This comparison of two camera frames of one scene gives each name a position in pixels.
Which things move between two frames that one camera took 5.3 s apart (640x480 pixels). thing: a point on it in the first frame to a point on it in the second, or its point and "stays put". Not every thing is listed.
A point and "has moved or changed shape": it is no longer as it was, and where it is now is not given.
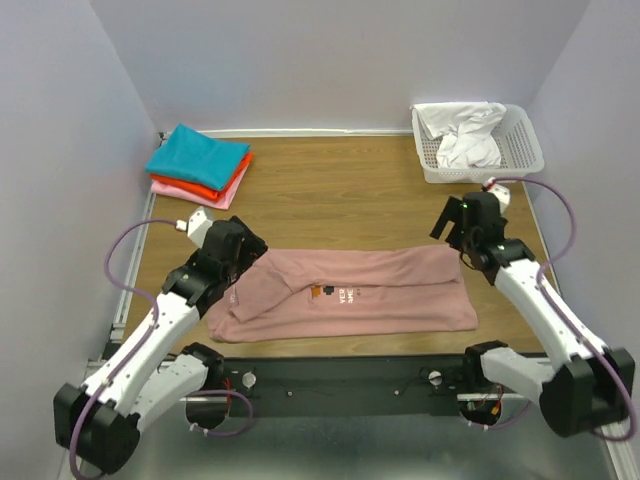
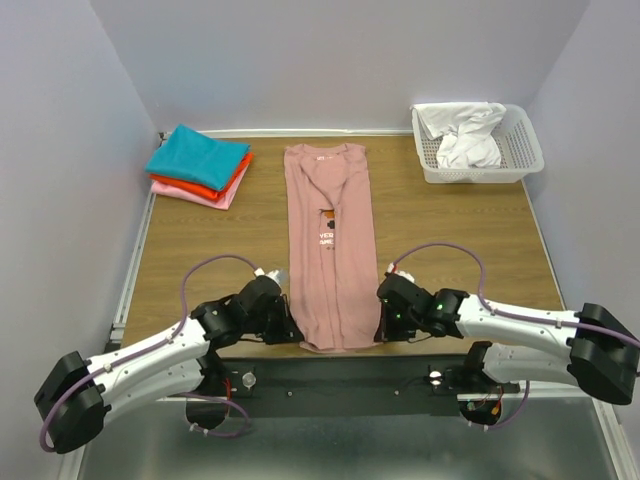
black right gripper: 451,223 to 391,325
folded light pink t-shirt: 199,198 stays put
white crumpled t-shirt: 466,129 stays put
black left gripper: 250,245 to 282,326
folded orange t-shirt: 208,191 stays put
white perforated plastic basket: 519,137 stays put
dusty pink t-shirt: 320,292 has moved or changed shape
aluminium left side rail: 126,301 stays put
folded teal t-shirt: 194,157 stays put
